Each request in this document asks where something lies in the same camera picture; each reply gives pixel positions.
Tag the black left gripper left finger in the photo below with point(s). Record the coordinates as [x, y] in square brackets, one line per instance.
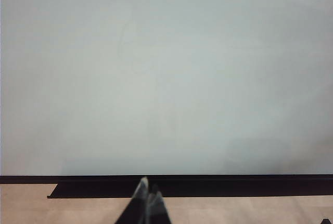
[136, 208]

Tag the white board with black frame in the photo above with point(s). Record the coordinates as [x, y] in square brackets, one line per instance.
[156, 65]

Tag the black stand foot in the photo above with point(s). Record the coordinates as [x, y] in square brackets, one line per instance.
[327, 221]

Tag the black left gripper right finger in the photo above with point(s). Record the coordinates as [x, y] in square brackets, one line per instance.
[157, 211]

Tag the long black pen tray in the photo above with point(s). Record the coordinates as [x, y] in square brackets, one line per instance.
[234, 190]

